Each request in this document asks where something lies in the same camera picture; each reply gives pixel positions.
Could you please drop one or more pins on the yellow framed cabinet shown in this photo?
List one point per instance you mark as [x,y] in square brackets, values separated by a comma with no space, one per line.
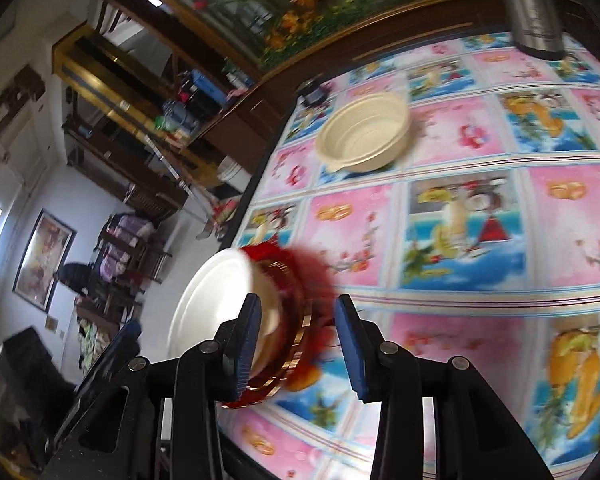
[95,85]

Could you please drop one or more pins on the chair with purple cloth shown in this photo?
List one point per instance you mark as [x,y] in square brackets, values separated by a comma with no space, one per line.
[130,245]

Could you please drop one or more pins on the framed wall picture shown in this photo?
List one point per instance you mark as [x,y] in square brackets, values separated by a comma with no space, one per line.
[42,260]

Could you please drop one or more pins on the white bucket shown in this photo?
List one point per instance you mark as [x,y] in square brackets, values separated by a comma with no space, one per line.
[235,175]

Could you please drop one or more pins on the large water bottle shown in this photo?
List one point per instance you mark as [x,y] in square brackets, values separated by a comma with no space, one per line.
[180,115]

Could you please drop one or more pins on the stainless steel kettle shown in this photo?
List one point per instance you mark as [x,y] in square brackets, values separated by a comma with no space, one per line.
[530,10]

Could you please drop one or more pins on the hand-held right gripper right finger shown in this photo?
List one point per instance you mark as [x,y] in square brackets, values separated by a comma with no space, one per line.
[351,350]

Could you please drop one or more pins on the wooden wall ornament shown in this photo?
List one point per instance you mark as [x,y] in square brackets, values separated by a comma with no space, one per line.
[17,90]

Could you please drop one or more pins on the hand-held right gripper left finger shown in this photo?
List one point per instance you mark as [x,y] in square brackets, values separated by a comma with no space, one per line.
[245,347]

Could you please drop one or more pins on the printed pink tablecloth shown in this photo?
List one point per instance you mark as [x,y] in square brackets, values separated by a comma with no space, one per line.
[480,135]

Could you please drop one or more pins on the red glass plate with sticker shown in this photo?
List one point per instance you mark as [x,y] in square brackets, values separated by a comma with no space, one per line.
[300,320]

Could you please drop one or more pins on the large white foam bowl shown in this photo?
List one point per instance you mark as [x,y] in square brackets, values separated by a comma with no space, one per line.
[205,300]

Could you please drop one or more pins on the person's left forearm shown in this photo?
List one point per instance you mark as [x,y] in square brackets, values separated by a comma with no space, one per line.
[110,355]

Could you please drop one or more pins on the small cream plastic bowl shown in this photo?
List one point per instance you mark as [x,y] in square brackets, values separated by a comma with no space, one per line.
[365,130]

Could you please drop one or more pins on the framed flower painting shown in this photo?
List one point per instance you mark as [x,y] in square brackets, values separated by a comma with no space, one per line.
[280,10]

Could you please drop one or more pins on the small black object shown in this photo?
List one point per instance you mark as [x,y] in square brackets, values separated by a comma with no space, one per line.
[315,94]

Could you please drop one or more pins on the blue box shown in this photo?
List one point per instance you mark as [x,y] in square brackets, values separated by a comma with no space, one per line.
[207,84]

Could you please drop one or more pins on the black furniture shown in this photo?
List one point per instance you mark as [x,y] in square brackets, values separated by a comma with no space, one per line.
[15,390]

